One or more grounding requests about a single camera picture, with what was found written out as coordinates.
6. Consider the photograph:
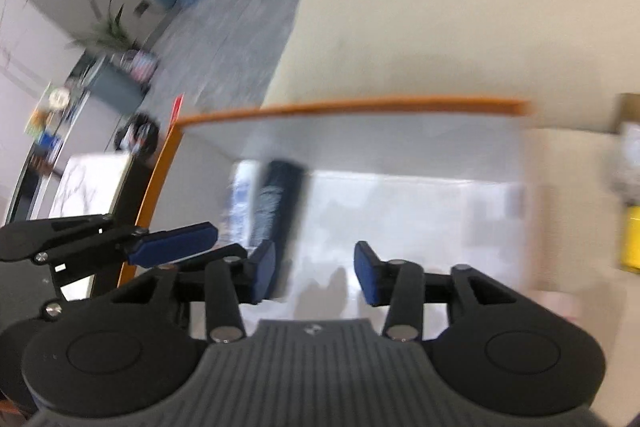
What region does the beige sofa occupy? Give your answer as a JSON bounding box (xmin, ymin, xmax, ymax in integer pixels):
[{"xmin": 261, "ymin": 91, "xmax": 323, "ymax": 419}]
[{"xmin": 265, "ymin": 0, "xmax": 639, "ymax": 311}]

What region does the brown square box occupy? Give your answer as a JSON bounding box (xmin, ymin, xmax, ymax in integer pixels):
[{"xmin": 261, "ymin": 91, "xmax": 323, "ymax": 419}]
[{"xmin": 614, "ymin": 93, "xmax": 640, "ymax": 133}]

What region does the grey trash bin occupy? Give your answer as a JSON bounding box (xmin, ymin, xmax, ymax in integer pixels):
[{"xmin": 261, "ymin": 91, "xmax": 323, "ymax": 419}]
[{"xmin": 80, "ymin": 56, "xmax": 145, "ymax": 115}]

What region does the orange cardboard box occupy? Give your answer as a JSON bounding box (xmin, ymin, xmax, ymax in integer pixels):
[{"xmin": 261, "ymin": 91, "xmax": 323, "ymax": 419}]
[{"xmin": 137, "ymin": 96, "xmax": 534, "ymax": 329}]

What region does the clear plastic box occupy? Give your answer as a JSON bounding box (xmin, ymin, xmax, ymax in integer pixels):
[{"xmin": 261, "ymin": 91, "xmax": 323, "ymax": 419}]
[{"xmin": 611, "ymin": 121, "xmax": 640, "ymax": 206}]

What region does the dark blue spray can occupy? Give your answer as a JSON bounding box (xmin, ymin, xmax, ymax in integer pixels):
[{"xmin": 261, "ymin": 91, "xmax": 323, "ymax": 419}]
[{"xmin": 250, "ymin": 160, "xmax": 306, "ymax": 262}]

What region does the marble coffee table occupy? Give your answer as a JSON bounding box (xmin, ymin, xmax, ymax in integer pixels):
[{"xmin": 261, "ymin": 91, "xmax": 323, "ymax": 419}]
[{"xmin": 27, "ymin": 152, "xmax": 139, "ymax": 223}]

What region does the yellow tape measure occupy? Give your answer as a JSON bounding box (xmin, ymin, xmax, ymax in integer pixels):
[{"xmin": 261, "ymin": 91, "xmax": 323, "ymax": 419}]
[{"xmin": 620, "ymin": 206, "xmax": 640, "ymax": 273}]

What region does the white tube bottle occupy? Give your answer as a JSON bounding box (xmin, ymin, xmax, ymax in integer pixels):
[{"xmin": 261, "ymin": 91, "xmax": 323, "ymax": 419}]
[{"xmin": 220, "ymin": 160, "xmax": 264, "ymax": 248}]

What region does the potted green plant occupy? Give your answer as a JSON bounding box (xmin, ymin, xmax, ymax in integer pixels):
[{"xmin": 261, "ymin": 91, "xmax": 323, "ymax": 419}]
[{"xmin": 68, "ymin": 0, "xmax": 139, "ymax": 53}]

